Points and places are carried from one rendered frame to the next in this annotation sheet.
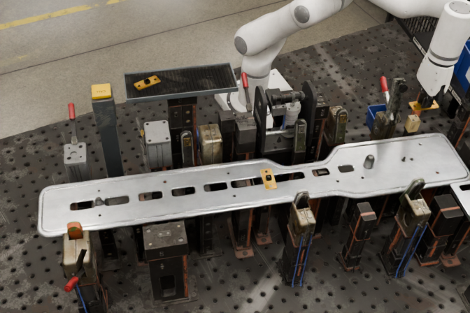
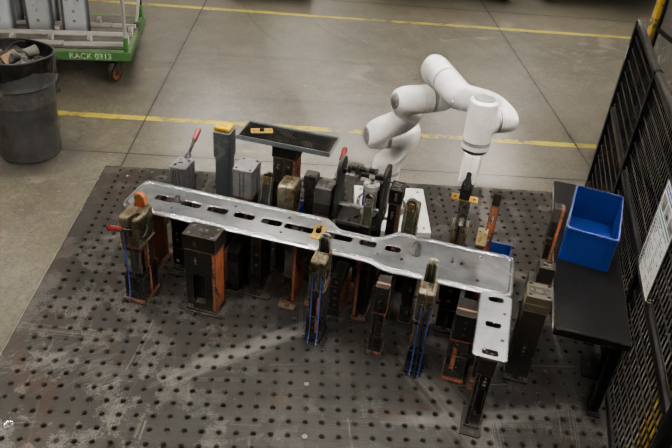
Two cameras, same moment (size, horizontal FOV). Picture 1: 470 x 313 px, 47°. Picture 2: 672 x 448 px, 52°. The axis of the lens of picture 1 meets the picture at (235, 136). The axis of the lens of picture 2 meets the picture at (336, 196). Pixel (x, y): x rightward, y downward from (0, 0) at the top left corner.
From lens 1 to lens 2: 1.18 m
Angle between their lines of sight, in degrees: 25
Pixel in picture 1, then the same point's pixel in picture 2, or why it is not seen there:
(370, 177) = (408, 261)
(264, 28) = (384, 121)
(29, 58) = (253, 154)
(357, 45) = (529, 201)
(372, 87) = (515, 236)
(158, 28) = not seen: hidden behind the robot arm
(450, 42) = (471, 127)
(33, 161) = not seen: hidden behind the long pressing
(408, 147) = (467, 255)
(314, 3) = (405, 92)
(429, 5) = not seen: hidden behind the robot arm
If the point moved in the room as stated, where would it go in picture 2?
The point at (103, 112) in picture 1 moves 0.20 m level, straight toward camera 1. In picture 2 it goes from (220, 144) to (202, 168)
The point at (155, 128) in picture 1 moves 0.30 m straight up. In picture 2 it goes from (247, 162) to (248, 86)
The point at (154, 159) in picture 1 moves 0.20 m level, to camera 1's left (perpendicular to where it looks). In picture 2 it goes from (236, 187) to (193, 171)
